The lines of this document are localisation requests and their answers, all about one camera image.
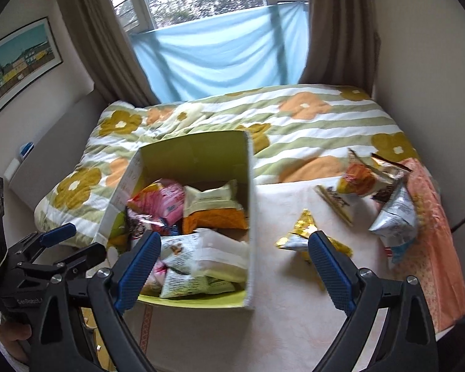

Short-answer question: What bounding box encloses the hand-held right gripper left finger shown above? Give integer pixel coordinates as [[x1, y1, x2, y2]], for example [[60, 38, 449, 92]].
[[29, 229, 162, 372]]

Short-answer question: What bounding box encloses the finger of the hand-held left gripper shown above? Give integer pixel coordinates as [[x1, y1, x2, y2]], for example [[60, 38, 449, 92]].
[[17, 242, 107, 280], [8, 223, 77, 264]]

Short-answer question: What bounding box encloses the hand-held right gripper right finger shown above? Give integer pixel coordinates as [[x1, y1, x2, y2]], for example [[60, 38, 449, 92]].
[[307, 230, 438, 372]]

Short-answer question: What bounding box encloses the dark silver snack packet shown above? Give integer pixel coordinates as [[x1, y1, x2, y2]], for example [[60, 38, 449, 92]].
[[126, 207, 167, 239]]

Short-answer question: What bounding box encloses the light blue snack packet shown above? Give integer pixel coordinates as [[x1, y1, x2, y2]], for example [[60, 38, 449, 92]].
[[161, 232, 202, 268]]

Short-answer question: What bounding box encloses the small gold snack packet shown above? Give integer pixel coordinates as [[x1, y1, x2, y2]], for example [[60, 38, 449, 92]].
[[276, 208, 353, 264]]

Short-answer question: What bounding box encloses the green white snack packet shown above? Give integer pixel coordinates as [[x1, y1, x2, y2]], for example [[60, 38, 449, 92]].
[[159, 267, 237, 299]]

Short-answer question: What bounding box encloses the pink snack packet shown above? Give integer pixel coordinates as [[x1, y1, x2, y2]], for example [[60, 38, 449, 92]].
[[127, 178, 187, 227]]

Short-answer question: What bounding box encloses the clear plastic snack packet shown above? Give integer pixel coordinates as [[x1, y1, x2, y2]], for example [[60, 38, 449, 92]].
[[196, 228, 250, 283]]

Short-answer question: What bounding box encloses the orange and white packet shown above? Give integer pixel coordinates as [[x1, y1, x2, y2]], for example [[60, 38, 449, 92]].
[[184, 180, 239, 218]]

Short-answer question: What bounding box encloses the green cardboard box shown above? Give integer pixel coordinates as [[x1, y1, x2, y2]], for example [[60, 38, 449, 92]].
[[93, 131, 256, 311]]

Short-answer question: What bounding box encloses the person's left hand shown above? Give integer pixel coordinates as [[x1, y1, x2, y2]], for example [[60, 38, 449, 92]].
[[0, 323, 32, 363]]

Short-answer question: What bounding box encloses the small white object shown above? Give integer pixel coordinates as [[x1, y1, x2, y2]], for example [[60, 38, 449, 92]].
[[4, 159, 23, 181]]

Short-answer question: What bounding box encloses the brown stick snack packet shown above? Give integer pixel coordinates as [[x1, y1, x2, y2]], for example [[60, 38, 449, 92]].
[[315, 185, 355, 227]]

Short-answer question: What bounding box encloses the silver blue snack packet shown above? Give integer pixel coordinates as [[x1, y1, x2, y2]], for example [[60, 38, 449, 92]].
[[368, 180, 418, 264]]

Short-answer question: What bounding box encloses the orange translucent snack packet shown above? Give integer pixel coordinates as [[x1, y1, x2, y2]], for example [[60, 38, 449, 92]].
[[339, 149, 388, 198]]

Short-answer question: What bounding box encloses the grey headboard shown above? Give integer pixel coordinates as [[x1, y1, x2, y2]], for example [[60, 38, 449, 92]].
[[8, 81, 109, 202]]

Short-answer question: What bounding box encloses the pink floral cloth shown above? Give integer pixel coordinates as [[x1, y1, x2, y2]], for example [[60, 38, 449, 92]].
[[401, 157, 465, 330]]

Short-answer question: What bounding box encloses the flower printed blanket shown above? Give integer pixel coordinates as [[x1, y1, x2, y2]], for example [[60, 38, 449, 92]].
[[35, 85, 427, 249]]

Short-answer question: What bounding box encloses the brown curtain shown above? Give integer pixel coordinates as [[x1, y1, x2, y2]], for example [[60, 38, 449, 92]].
[[298, 0, 382, 94], [60, 0, 161, 107]]

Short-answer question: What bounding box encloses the light blue cloth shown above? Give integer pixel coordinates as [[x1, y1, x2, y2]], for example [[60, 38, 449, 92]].
[[130, 1, 310, 103]]

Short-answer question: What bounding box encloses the framed wall picture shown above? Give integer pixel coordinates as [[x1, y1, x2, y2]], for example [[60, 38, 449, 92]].
[[0, 16, 64, 122]]

